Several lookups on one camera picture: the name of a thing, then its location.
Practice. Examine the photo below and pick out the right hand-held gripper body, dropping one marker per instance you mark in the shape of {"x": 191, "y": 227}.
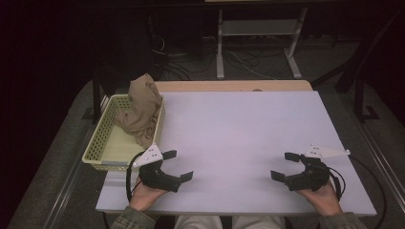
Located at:
{"x": 313, "y": 175}

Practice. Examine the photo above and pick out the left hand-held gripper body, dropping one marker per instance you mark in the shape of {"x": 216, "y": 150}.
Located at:
{"x": 156, "y": 178}

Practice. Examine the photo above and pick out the yellow plastic basket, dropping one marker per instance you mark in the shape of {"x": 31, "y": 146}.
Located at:
{"x": 111, "y": 146}

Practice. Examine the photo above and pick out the tan cloth garment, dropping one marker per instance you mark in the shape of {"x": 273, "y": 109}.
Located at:
{"x": 141, "y": 105}

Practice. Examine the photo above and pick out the person's left hand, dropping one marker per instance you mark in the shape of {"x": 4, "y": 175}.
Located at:
{"x": 143, "y": 197}

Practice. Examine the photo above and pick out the person's right hand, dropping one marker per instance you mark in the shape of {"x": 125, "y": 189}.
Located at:
{"x": 323, "y": 200}

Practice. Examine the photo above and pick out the person's legs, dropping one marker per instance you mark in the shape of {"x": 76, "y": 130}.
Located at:
{"x": 197, "y": 222}

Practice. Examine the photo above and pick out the black metal stand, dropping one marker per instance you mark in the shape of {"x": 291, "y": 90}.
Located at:
{"x": 359, "y": 79}

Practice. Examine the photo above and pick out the white metal table frame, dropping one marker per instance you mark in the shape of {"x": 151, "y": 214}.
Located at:
{"x": 259, "y": 27}

